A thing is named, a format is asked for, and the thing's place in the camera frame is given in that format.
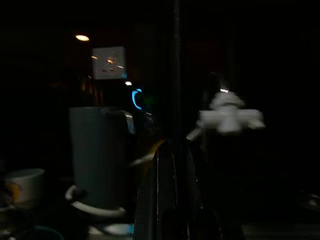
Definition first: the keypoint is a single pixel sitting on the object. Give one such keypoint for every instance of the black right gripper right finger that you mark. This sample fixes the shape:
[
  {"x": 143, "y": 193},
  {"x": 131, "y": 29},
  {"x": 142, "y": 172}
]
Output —
[{"x": 195, "y": 212}]

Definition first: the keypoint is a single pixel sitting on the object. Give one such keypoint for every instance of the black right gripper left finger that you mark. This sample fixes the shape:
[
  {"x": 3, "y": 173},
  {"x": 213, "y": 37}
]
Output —
[{"x": 150, "y": 200}]

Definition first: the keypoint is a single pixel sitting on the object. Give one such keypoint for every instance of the white printed cup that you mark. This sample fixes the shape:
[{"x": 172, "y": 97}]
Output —
[{"x": 27, "y": 185}]

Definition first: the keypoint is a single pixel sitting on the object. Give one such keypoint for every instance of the white wall socket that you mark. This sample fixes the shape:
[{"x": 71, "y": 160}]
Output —
[{"x": 107, "y": 62}]

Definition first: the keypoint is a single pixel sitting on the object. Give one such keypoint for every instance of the grey cylindrical appliance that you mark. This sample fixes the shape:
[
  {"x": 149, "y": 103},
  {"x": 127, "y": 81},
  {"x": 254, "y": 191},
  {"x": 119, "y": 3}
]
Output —
[{"x": 97, "y": 155}]

